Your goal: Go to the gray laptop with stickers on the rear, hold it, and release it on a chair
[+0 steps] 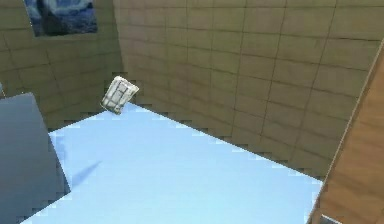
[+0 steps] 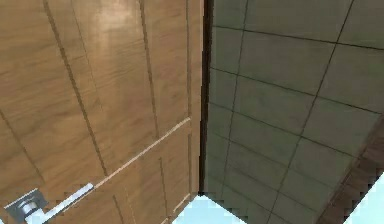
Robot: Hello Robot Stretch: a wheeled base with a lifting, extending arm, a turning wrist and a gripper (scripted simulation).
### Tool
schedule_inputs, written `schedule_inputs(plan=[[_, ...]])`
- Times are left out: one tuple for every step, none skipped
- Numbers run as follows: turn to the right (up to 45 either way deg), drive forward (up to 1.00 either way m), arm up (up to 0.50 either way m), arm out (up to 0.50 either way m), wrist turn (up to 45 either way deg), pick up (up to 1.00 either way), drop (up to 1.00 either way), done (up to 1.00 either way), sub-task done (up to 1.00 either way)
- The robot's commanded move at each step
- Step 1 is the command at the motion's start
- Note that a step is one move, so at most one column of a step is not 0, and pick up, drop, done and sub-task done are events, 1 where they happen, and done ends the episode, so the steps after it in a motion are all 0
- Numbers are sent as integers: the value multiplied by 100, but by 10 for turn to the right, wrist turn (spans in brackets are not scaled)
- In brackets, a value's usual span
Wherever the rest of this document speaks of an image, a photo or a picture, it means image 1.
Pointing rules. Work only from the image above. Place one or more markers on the brown wooden room door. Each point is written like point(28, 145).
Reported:
point(356, 166)

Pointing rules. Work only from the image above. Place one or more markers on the blue framed wall picture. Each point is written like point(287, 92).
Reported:
point(61, 15)

